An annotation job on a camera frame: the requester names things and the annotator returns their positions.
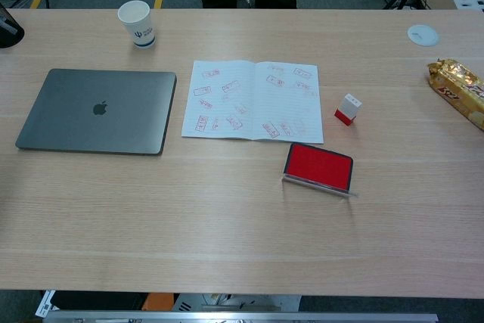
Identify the stamped notebook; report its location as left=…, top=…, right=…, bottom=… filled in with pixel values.
left=181, top=59, right=325, bottom=145

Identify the grey closed laptop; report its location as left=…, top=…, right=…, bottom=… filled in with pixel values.
left=14, top=68, right=178, bottom=157

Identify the red ink pad case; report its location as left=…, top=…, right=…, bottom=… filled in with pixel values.
left=281, top=142, right=359, bottom=199

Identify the red and white stamp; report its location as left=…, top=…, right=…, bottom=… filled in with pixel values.
left=334, top=93, right=363, bottom=127

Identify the white paper cup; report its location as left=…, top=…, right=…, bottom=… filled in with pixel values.
left=116, top=0, right=157, bottom=49

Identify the round grey cable grommet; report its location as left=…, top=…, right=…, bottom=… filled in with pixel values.
left=407, top=24, right=440, bottom=48

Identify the gold snack bag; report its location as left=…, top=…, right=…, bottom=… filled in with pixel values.
left=427, top=58, right=484, bottom=131

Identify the aluminium rail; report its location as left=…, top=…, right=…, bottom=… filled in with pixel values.
left=43, top=309, right=439, bottom=323

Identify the orange object under table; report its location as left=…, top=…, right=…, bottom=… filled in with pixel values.
left=143, top=292, right=178, bottom=312

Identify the black monitor base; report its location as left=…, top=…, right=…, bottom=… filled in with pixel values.
left=0, top=2, right=26, bottom=49

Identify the white printed paper sheet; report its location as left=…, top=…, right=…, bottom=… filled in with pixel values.
left=35, top=290, right=61, bottom=318

